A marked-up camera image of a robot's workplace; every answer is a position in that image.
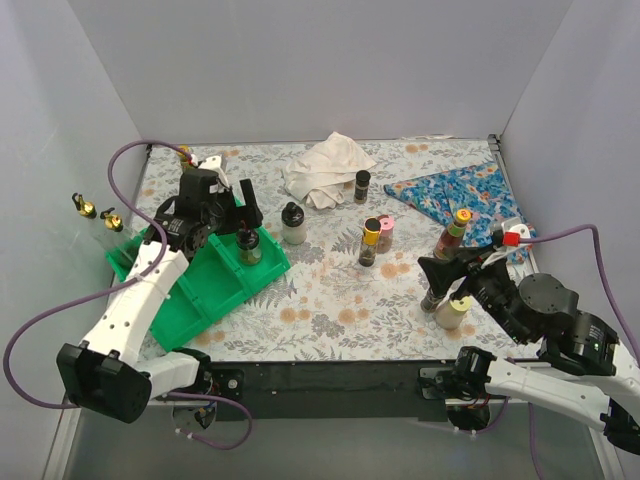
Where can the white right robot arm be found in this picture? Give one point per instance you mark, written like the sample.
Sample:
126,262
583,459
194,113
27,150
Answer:
600,382

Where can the black-cap white powder bottle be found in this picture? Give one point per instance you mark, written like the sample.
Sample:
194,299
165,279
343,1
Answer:
293,224

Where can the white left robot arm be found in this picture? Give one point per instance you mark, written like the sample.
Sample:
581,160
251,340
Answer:
103,373

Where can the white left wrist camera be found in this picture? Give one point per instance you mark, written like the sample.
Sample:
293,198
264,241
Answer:
215,163

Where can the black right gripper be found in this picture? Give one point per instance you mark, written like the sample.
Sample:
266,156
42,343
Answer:
470,270

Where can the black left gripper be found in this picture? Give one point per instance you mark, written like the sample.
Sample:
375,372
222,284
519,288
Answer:
232,215

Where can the dark round-cap bottle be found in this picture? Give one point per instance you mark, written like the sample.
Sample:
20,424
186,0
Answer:
430,301

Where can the red chili sauce bottle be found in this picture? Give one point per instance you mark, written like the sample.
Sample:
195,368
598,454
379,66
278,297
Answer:
451,238
184,156

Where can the white crumpled cloth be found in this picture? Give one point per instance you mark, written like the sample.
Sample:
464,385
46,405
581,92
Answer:
317,177

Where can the black-lid seasoning shaker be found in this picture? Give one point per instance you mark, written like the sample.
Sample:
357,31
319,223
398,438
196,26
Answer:
362,181

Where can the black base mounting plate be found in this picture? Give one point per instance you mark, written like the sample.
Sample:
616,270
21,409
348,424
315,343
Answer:
332,389

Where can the blue floral cloth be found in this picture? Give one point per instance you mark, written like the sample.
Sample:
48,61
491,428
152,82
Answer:
480,189

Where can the clear gold-spout oil bottle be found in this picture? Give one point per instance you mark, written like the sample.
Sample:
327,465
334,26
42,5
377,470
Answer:
122,241

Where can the yellow-lid white sauce bottle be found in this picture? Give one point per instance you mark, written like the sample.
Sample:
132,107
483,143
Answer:
449,314

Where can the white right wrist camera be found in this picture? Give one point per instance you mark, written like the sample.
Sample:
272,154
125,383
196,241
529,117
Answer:
508,238

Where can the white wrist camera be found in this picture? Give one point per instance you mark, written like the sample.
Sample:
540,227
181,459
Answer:
508,238
215,163

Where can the small black-cap spice jar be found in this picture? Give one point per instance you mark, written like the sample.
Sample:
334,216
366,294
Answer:
248,244

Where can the pink-lid spice jar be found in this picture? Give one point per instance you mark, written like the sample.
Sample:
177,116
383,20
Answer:
385,241

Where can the green plastic organizer tray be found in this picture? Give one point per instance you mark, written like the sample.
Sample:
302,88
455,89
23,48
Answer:
185,298

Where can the gold-cap pepper grinder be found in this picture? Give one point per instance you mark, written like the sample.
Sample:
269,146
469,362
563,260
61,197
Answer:
369,241

